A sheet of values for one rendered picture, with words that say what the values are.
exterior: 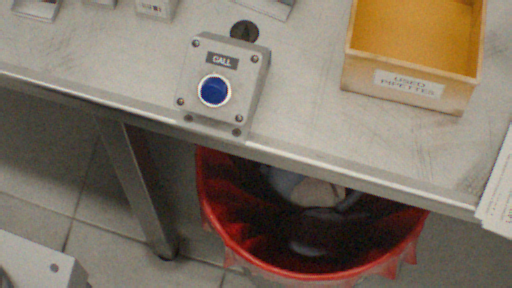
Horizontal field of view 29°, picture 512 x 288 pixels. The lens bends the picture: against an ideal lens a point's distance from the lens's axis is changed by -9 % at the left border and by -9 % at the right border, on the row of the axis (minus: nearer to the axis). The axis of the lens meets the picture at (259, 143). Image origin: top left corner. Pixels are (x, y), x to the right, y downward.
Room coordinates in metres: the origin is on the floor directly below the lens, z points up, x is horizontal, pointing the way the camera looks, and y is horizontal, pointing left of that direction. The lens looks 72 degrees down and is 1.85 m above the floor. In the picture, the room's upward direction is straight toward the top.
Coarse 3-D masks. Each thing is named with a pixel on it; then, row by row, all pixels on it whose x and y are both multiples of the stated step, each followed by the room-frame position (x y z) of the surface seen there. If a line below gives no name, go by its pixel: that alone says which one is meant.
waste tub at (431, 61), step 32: (384, 0) 0.47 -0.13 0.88; (416, 0) 0.48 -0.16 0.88; (448, 0) 0.48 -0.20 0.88; (480, 0) 0.45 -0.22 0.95; (352, 32) 0.44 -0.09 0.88; (384, 32) 0.44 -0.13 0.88; (416, 32) 0.44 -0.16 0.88; (448, 32) 0.44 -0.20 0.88; (480, 32) 0.40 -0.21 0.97; (352, 64) 0.37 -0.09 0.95; (384, 64) 0.37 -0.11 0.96; (416, 64) 0.36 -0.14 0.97; (448, 64) 0.40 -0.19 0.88; (480, 64) 0.37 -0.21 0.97; (384, 96) 0.37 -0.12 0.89; (416, 96) 0.36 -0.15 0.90; (448, 96) 0.35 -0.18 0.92
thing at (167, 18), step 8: (136, 0) 0.46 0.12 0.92; (144, 0) 0.46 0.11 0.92; (152, 0) 0.45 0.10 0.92; (160, 0) 0.45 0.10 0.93; (168, 0) 0.45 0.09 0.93; (176, 0) 0.47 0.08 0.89; (136, 8) 0.46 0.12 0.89; (144, 8) 0.46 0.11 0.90; (152, 8) 0.45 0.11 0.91; (160, 8) 0.45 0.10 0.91; (168, 8) 0.45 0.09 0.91; (176, 8) 0.46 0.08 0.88; (144, 16) 0.46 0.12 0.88; (152, 16) 0.45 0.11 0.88; (160, 16) 0.45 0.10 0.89; (168, 16) 0.45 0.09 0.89
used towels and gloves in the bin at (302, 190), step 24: (264, 168) 0.49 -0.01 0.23; (288, 192) 0.46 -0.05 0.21; (312, 192) 0.46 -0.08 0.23; (336, 192) 0.46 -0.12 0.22; (360, 192) 0.46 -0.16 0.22; (288, 216) 0.43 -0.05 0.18; (312, 216) 0.42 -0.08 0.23; (336, 216) 0.41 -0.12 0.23; (360, 216) 0.42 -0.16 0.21; (288, 240) 0.38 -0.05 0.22; (312, 240) 0.38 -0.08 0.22; (336, 240) 0.38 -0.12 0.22
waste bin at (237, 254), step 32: (224, 160) 0.46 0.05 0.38; (224, 192) 0.41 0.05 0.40; (256, 192) 0.48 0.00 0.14; (224, 224) 0.35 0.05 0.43; (256, 224) 0.40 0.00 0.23; (352, 224) 0.43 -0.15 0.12; (384, 224) 0.38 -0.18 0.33; (416, 224) 0.35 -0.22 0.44; (256, 256) 0.32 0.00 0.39; (288, 256) 0.38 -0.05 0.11; (352, 256) 0.36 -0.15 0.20; (384, 256) 0.30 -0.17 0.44
